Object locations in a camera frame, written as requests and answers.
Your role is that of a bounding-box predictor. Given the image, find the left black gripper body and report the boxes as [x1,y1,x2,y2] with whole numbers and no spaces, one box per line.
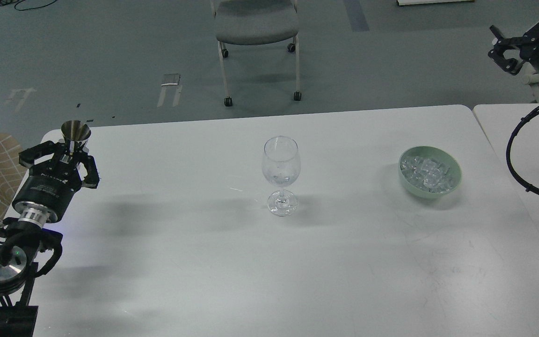
[12,162,82,228]

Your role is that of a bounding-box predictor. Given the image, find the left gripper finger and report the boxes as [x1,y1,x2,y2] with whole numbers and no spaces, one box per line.
[19,142,66,170]
[75,150,100,190]

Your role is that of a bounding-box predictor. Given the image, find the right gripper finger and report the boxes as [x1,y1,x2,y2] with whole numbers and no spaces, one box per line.
[488,25,530,76]

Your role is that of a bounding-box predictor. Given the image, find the steel cocktail jigger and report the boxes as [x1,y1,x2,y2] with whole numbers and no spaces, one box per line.
[60,121,92,157]

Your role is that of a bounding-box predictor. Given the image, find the clear ice cubes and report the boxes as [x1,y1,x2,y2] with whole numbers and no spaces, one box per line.
[400,156,456,193]

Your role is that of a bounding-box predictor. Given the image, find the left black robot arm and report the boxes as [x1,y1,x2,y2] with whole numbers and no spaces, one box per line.
[0,140,99,337]

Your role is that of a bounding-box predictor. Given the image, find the clear wine glass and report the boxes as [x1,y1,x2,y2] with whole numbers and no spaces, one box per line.
[262,136,301,216]

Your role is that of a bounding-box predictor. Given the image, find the grey floor plate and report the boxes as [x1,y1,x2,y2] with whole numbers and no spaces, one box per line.
[160,73,181,87]

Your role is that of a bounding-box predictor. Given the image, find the green bowl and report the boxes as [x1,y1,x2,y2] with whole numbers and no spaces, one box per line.
[397,147,462,200]

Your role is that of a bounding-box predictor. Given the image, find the grey office chair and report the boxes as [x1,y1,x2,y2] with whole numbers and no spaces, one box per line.
[209,0,302,107]

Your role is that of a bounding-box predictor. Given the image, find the black floor cables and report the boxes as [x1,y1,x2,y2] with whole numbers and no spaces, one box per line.
[0,0,59,20]

